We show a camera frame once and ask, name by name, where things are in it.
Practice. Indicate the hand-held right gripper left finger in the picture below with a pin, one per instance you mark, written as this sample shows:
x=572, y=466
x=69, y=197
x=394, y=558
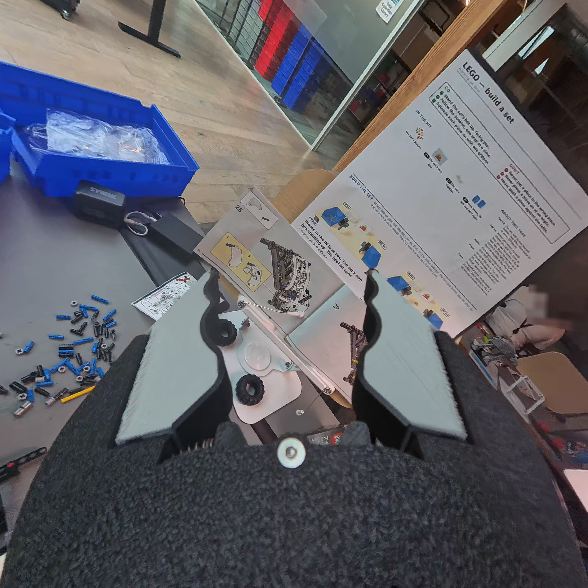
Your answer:
x=174, y=367

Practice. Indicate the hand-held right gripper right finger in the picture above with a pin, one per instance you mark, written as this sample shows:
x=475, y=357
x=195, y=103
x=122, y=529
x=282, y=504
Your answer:
x=404, y=367

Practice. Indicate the grey desk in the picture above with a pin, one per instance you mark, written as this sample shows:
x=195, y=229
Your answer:
x=46, y=275

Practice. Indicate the white task instruction poster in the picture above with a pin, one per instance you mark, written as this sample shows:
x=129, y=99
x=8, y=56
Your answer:
x=413, y=206

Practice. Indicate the black toy tyre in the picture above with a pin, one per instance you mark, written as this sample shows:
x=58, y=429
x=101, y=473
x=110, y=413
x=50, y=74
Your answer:
x=249, y=389
x=225, y=331

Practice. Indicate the printed sticker sheet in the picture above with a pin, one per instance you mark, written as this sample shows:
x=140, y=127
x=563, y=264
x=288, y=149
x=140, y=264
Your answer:
x=160, y=298

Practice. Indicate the grey brick model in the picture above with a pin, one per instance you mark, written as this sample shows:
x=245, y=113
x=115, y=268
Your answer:
x=494, y=351

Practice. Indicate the pile of blue black brick pins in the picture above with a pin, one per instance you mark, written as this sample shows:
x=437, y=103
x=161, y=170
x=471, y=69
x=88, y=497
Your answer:
x=82, y=341

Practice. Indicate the yellow brick axle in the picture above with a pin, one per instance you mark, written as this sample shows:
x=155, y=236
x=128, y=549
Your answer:
x=78, y=394

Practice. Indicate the toy truck set box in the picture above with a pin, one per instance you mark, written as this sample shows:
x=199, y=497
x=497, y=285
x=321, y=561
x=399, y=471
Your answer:
x=330, y=440

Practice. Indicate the white document stand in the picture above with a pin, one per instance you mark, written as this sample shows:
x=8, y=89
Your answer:
x=275, y=395

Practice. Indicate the black power adapter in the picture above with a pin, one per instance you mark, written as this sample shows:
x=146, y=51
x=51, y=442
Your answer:
x=177, y=232

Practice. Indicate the beige chair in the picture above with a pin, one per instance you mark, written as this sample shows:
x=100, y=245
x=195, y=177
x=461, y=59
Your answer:
x=556, y=381

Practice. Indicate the instruction booklet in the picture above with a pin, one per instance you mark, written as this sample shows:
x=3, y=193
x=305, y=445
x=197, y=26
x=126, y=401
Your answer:
x=275, y=248

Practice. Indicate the black device green display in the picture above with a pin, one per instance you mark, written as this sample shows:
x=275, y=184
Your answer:
x=99, y=202

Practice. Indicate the blue plastic bin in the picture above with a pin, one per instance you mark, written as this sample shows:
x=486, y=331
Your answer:
x=115, y=183

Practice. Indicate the wooden side table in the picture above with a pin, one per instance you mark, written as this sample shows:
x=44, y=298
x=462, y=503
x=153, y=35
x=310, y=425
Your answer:
x=303, y=188

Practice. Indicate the crumpled clear plastic bags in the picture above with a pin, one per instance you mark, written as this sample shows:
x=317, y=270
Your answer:
x=92, y=138

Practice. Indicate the stack of red blue bins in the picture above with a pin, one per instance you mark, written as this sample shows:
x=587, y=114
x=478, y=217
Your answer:
x=285, y=55

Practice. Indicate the black table leg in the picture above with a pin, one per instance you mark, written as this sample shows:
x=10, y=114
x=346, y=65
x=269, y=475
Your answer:
x=154, y=27

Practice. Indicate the white metal frame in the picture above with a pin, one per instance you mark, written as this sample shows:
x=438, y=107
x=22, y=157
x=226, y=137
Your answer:
x=504, y=385

